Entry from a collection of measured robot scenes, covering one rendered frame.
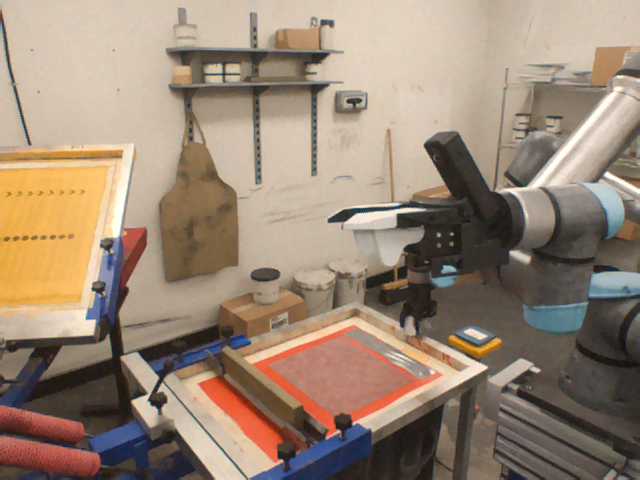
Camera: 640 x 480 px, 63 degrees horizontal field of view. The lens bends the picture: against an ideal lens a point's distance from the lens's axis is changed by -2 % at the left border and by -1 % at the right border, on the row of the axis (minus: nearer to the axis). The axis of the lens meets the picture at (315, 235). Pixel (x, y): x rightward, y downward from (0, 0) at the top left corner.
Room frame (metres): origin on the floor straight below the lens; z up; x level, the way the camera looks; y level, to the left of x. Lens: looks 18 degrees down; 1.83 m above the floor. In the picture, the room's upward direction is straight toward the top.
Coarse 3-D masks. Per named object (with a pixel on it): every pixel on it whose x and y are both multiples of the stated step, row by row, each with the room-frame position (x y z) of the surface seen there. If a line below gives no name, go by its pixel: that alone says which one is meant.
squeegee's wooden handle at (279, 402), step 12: (228, 348) 1.33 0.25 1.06; (228, 360) 1.30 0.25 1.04; (240, 360) 1.27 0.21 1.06; (228, 372) 1.30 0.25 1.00; (240, 372) 1.25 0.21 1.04; (252, 372) 1.21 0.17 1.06; (240, 384) 1.25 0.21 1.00; (252, 384) 1.20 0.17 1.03; (264, 384) 1.16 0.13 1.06; (276, 384) 1.15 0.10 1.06; (264, 396) 1.15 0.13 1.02; (276, 396) 1.11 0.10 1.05; (288, 396) 1.10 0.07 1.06; (276, 408) 1.11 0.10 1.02; (288, 408) 1.07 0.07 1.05; (300, 408) 1.06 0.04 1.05; (288, 420) 1.07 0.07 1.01; (300, 420) 1.06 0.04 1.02
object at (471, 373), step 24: (336, 312) 1.71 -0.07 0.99; (360, 312) 1.73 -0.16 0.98; (264, 336) 1.53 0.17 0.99; (288, 336) 1.57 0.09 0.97; (408, 336) 1.55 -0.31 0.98; (456, 360) 1.39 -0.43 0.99; (168, 384) 1.26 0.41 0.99; (456, 384) 1.26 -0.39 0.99; (192, 408) 1.15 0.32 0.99; (408, 408) 1.15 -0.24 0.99; (432, 408) 1.19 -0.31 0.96; (216, 432) 1.05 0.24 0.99; (384, 432) 1.08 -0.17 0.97; (240, 456) 0.97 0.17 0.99
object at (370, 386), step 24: (384, 360) 1.44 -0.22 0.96; (312, 384) 1.31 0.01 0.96; (336, 384) 1.31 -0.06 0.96; (360, 384) 1.31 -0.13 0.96; (384, 384) 1.31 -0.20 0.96; (408, 384) 1.31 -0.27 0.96; (312, 408) 1.20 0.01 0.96; (336, 408) 1.20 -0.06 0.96; (360, 408) 1.20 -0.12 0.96; (264, 432) 1.10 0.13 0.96
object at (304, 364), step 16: (336, 336) 1.60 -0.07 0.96; (288, 352) 1.49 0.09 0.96; (304, 352) 1.49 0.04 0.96; (320, 352) 1.49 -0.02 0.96; (336, 352) 1.49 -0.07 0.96; (352, 352) 1.49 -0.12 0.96; (368, 352) 1.49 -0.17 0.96; (256, 368) 1.40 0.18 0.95; (272, 368) 1.40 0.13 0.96; (288, 368) 1.40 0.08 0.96; (304, 368) 1.40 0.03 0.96; (320, 368) 1.40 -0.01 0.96; (336, 368) 1.40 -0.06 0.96; (208, 384) 1.31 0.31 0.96; (224, 384) 1.31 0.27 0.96; (288, 384) 1.31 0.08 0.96; (304, 384) 1.31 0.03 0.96; (224, 400) 1.23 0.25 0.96; (240, 400) 1.23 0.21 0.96
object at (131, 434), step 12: (108, 432) 0.99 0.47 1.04; (120, 432) 0.99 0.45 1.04; (132, 432) 0.99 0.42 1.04; (144, 432) 0.99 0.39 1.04; (96, 444) 0.95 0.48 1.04; (108, 444) 0.95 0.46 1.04; (120, 444) 0.95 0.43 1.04; (132, 444) 0.97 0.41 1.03; (156, 444) 1.00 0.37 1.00; (108, 456) 0.93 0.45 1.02; (120, 456) 0.95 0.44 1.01; (132, 456) 0.96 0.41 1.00
